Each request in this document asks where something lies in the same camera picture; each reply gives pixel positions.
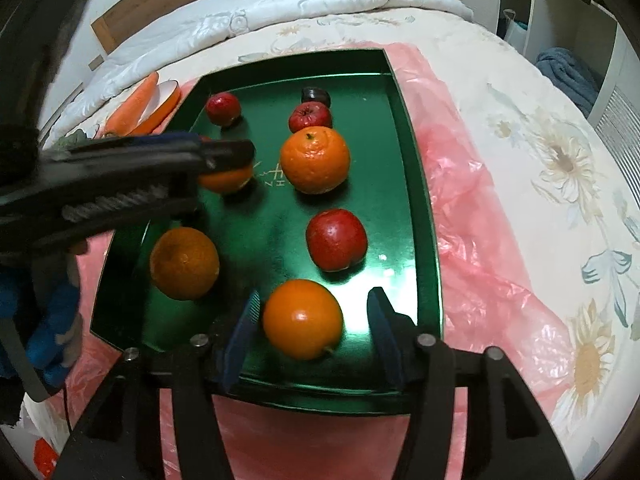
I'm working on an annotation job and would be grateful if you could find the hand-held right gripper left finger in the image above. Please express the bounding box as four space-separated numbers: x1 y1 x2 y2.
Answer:
52 290 262 480

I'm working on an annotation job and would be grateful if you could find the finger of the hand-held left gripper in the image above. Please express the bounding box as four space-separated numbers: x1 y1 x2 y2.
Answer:
42 140 257 241
120 131 203 143

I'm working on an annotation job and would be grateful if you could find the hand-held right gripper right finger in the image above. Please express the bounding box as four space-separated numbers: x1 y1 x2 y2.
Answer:
366 287 576 480

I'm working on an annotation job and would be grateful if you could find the small red apple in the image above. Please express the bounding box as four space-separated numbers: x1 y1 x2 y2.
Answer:
305 208 368 271
288 101 333 133
205 92 242 127

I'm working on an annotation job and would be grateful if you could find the orange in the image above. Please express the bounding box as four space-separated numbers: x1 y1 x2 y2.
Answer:
262 279 344 361
197 157 254 195
150 226 221 301
279 126 351 195

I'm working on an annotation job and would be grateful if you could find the green tray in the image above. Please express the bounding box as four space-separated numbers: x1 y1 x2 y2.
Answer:
90 48 443 417

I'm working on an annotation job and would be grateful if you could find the person's left hand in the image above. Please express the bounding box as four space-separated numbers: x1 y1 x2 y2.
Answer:
0 240 87 386

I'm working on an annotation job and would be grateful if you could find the orange rimmed plate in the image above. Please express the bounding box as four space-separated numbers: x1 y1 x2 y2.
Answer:
132 79 182 133

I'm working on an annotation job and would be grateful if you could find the carrot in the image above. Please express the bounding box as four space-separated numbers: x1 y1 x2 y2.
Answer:
102 71 160 136

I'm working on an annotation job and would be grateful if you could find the green leafy vegetable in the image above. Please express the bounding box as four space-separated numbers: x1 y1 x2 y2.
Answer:
52 129 101 153

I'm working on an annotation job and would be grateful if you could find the wooden headboard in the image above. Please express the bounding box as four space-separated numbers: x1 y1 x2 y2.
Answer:
90 0 363 56

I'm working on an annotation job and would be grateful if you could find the white duvet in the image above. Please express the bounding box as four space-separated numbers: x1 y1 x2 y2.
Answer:
37 0 473 131

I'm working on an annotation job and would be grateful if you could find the pink plastic sheet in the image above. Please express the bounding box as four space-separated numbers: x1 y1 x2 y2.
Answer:
65 42 576 480

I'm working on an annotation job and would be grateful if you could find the blue towel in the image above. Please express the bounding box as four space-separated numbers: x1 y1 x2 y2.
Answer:
536 47 601 118

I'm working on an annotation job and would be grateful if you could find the white louvred panel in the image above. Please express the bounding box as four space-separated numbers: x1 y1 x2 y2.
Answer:
587 85 640 161

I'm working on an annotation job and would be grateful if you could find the white bag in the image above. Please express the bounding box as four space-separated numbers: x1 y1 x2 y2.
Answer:
500 8 528 56

